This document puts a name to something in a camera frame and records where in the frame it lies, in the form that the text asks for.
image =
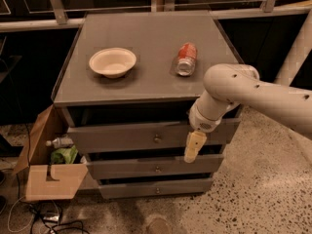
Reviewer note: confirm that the grey bottom drawer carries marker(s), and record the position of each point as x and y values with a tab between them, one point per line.
156	188

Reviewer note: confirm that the grey drawer cabinet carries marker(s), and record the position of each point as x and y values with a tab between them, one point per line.
151	91

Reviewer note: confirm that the grey top drawer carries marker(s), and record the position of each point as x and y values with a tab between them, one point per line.
128	137

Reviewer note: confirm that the green plastic bag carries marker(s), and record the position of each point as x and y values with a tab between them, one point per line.
64	155

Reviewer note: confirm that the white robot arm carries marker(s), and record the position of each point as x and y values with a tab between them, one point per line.
228	85

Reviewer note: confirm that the grey middle drawer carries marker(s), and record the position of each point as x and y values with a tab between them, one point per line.
162	166

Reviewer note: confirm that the red soda can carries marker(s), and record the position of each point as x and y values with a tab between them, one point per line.
186	60

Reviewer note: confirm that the clear plastic water bottle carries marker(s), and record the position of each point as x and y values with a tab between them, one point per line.
60	142

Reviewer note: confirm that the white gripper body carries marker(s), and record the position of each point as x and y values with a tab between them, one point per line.
202	121

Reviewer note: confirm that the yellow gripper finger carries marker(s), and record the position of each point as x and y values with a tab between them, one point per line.
194	142

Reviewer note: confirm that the metal railing frame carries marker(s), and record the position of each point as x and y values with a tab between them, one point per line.
22	15

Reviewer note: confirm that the white paper bowl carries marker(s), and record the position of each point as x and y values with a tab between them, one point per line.
113	62

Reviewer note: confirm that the brown cardboard box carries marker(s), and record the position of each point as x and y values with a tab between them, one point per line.
46	181

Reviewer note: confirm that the grey drawer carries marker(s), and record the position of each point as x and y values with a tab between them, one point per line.
128	137
162	166
156	188

